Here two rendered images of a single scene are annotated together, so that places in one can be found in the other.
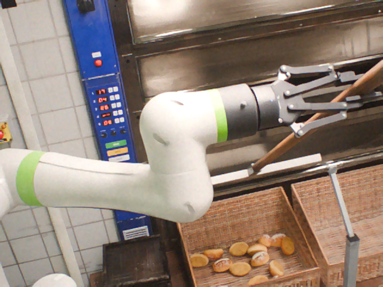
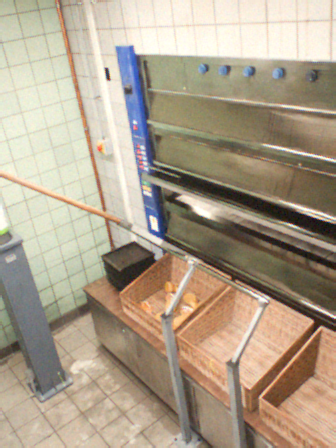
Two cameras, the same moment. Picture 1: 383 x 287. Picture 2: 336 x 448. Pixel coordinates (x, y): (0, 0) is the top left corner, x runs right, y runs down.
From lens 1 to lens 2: 2.48 m
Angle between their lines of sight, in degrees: 56
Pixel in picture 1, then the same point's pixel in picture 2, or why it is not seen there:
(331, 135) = (270, 260)
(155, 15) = (161, 109)
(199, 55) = (185, 146)
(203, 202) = not seen: outside the picture
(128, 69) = (152, 139)
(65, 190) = not seen: outside the picture
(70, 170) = not seen: outside the picture
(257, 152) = (220, 238)
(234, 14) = (196, 124)
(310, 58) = (244, 181)
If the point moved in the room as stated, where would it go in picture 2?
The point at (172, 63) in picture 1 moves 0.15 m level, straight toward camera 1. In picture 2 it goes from (172, 144) to (151, 152)
